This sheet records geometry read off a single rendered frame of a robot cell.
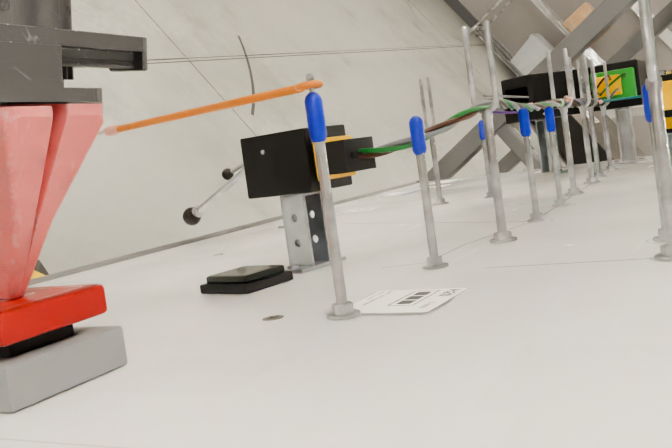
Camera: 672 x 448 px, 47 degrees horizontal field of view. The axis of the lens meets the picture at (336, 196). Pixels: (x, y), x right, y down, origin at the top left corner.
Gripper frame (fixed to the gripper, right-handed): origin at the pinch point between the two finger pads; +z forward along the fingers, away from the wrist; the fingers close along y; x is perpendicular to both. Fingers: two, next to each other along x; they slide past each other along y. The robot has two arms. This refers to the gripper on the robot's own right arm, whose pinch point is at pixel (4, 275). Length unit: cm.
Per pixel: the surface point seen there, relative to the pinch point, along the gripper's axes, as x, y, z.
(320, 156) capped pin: -8.5, 9.6, -4.2
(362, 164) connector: -3.9, 23.1, -2.6
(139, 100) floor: 163, 189, -6
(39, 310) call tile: -2.8, -0.8, 0.8
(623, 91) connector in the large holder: -9, 95, -7
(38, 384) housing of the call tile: -3.4, -1.6, 3.2
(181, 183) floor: 137, 178, 21
